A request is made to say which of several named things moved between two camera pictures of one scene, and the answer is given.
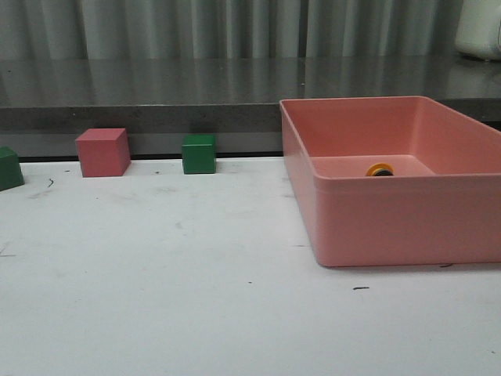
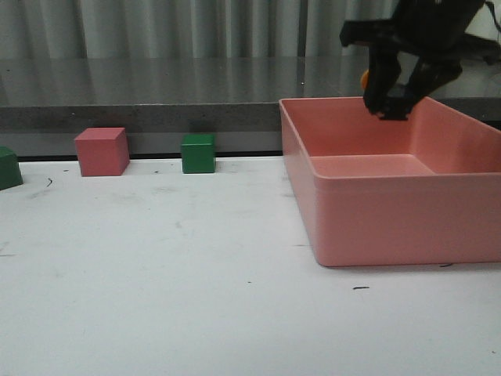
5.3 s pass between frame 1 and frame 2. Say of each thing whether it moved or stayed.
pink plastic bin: stayed
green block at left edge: stayed
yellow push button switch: moved
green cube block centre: stayed
